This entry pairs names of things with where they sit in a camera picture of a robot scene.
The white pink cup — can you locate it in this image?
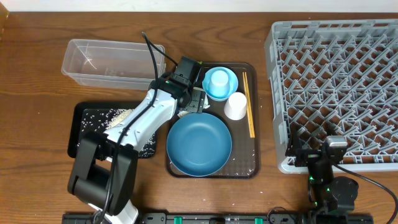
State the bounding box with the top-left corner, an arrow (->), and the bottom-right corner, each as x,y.
224,92 -> 248,121

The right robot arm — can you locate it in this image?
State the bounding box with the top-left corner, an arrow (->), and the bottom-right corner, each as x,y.
285,124 -> 359,223

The white rice pile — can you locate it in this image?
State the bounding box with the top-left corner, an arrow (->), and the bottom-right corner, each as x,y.
76,109 -> 157,159

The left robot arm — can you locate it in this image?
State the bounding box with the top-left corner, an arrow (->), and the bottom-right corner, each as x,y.
67,57 -> 204,223

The dark blue plate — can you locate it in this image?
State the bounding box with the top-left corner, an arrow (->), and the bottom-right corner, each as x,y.
166,113 -> 233,177

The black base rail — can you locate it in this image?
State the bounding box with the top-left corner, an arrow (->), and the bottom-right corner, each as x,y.
61,212 -> 374,224

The light blue cup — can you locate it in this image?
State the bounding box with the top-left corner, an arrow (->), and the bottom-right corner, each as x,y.
206,70 -> 229,98

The clear plastic bin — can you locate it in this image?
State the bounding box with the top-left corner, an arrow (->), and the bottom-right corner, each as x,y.
61,39 -> 154,91

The wooden chopstick left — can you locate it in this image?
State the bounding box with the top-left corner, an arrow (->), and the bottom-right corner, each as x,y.
242,72 -> 254,138

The white tissue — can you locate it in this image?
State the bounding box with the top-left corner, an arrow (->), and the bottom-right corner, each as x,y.
177,87 -> 210,118

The wooden chopstick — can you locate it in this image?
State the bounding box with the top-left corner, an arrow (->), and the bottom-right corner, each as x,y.
244,72 -> 256,138
242,72 -> 254,138

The black waste tray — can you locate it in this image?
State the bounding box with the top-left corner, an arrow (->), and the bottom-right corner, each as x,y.
68,101 -> 140,158

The light blue bowl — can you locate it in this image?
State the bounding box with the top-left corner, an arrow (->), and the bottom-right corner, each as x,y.
202,67 -> 239,101

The grey dishwasher rack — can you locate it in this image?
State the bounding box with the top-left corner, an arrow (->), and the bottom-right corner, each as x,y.
264,19 -> 397,174

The wooden chopstick right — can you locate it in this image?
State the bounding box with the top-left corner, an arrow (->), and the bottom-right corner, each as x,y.
244,72 -> 256,138

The brown serving tray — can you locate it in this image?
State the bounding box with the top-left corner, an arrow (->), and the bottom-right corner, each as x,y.
165,61 -> 261,179

